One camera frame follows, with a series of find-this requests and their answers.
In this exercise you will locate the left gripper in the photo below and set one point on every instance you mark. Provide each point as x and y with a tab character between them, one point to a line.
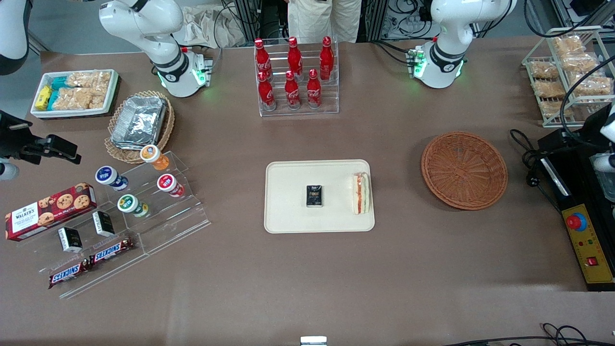
592	125

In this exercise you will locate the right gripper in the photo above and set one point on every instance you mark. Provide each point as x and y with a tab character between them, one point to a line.
16	142

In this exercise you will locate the triangular white bread sandwich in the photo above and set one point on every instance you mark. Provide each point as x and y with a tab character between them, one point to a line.
361	192

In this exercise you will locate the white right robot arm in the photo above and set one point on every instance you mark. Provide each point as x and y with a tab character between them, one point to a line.
149	29

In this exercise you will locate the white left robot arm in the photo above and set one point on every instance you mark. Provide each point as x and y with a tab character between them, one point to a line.
449	29

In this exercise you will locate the grey arm base connector block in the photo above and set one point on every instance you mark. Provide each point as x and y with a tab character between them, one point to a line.
204	67
415	60

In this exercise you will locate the clear glass tray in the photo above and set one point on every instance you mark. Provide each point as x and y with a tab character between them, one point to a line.
608	187

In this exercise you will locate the brown round wicker basket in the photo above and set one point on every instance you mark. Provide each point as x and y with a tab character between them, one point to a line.
463	170

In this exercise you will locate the light oval wicker basket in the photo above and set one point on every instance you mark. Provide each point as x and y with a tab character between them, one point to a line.
166	129

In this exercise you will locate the beige rectangular tray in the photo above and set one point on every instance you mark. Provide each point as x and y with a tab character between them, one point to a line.
293	211

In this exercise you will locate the bagged fried snack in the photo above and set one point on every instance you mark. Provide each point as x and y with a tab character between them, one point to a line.
544	70
550	89
568	44
579	62
552	108
592	85

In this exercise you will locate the teal snack packet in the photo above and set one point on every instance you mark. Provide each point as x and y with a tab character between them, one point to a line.
53	100
58	83

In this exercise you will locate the blue lid cup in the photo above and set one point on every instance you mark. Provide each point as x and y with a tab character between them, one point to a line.
106	175

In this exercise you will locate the black countertop appliance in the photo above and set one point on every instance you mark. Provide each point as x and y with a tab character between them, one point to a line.
571	187

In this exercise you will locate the clear rice cracker pack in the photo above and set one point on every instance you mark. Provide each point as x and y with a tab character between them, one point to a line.
79	98
89	79

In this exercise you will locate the yellow snack packet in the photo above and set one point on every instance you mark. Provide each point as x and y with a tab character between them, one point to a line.
43	97

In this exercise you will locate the red Walkers cookie box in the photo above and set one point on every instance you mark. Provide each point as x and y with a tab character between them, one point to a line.
48	211

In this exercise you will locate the white rectangular snack bin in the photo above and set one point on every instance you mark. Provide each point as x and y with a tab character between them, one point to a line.
113	91

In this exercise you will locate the small black white box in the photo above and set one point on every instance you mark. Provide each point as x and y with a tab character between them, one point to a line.
103	223
70	239

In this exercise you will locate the silver foil container stack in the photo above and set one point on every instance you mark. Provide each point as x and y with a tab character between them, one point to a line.
139	120

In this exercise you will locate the green lid cup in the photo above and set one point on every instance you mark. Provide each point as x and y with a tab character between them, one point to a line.
128	203

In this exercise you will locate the red emergency stop button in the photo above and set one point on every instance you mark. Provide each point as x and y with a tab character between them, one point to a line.
576	222

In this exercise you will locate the orange lid cup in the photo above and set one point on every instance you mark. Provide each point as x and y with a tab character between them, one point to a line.
151	154

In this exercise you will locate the red lid cup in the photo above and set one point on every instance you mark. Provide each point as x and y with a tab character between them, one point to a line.
166	183

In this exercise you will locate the Snickers chocolate bar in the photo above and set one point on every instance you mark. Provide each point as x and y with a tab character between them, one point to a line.
110	251
67	274

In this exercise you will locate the yellow control panel box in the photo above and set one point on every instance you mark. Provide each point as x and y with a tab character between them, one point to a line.
591	250

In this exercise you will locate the clear acrylic stepped stand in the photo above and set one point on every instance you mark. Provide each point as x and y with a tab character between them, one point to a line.
168	226

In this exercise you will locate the red cola bottle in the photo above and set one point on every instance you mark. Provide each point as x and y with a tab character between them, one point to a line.
262	60
313	91
326	60
294	57
266	93
292	93

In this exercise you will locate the clear acrylic bottle rack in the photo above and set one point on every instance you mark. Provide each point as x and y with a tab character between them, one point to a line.
331	98

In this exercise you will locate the small black card box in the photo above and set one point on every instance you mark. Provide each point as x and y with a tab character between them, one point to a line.
314	196

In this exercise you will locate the person in beige trousers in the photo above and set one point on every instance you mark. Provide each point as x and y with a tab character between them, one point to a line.
317	19

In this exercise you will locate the small silver metal block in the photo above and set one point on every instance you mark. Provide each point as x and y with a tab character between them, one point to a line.
313	341

